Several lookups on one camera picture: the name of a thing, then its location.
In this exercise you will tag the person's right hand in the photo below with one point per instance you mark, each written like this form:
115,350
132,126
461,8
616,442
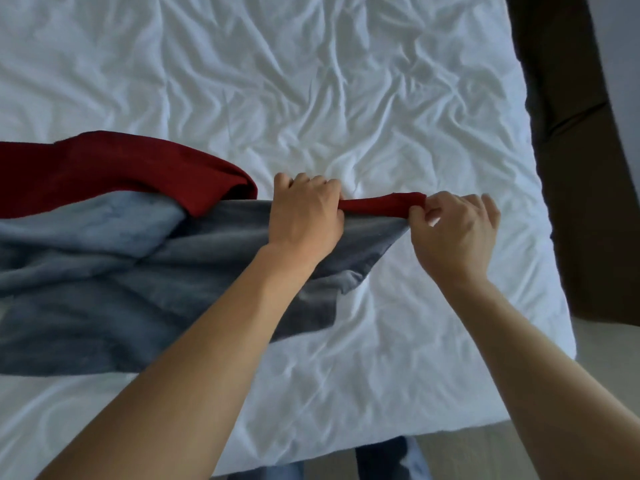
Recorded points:
457,244

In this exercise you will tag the person's left hand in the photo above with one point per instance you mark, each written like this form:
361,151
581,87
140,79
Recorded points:
302,219

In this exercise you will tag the person's left fingers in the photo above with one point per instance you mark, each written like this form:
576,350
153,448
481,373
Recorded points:
310,187

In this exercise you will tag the person's right thumb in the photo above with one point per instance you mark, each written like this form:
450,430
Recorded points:
416,219

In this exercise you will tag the dark red towel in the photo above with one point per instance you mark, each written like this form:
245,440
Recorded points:
125,164

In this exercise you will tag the blue grey towel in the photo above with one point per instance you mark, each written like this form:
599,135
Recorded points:
100,319

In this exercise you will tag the person's left forearm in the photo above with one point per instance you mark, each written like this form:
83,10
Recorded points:
200,374

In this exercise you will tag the person's right forearm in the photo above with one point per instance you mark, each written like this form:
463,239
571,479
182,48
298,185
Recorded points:
540,384

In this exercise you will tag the bed with white sheet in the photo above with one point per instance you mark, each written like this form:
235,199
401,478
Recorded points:
350,69

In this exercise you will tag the dark brown furniture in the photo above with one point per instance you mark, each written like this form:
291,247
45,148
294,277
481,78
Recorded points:
575,194

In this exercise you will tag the person's blue jeans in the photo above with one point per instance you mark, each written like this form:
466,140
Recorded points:
390,462

